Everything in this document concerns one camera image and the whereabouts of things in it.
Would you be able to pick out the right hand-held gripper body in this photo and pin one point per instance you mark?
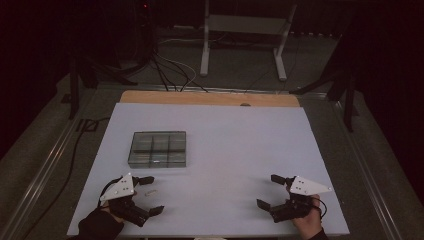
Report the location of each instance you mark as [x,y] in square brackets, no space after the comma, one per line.
[305,188]

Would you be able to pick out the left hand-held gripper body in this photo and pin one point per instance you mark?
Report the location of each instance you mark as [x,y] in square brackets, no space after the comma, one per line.
[121,190]

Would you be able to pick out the clear plastic compartment box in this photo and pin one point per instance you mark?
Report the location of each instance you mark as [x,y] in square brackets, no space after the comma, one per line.
[156,150]

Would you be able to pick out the person's left hand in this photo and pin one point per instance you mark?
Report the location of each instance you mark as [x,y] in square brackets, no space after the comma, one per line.
[107,210]

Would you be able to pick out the person's right hand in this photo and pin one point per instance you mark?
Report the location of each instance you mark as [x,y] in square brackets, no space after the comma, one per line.
[310,224]

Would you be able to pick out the black tripod stand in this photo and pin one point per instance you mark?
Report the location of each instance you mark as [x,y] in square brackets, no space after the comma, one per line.
[348,100]
[74,86]

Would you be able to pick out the white metal stand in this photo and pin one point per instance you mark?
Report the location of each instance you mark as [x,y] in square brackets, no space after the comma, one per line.
[246,24]

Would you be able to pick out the metal floor rail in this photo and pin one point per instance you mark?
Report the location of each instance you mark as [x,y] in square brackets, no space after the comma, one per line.
[366,173]
[43,173]

